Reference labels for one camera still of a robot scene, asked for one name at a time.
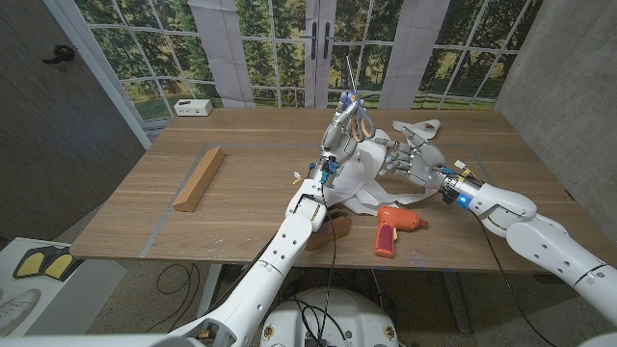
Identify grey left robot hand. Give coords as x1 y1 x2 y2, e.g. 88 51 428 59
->
308 91 372 187

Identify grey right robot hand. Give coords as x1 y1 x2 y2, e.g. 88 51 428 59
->
373 125 478 206

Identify grey and tan scissors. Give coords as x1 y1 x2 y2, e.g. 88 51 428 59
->
344 55 377 144

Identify white receipt paper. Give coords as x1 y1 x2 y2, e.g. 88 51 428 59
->
327 119 443 217

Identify orange toy drill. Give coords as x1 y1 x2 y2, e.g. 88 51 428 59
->
374 205 429 259

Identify dark brown slotted wooden block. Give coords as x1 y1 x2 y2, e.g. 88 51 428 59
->
306 206 352 253

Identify printed window forest backdrop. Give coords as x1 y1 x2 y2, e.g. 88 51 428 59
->
45 0 546 121

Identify grey table leg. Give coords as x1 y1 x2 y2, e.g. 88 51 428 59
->
196 263 224 319
443 272 472 334

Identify long light wooden block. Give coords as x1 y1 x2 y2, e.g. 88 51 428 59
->
172 147 226 213

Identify white power strip box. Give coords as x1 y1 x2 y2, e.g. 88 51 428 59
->
173 98 214 118

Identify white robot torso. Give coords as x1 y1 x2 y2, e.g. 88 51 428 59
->
259 287 400 347

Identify white floor platform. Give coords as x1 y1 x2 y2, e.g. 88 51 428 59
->
0 235 127 338

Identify yellow and black foot pedal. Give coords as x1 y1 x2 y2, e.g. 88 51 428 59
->
12 245 76 281

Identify white sneaker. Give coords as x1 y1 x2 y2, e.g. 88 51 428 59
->
0 287 42 336

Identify black door handle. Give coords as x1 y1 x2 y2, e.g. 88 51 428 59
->
41 44 76 65

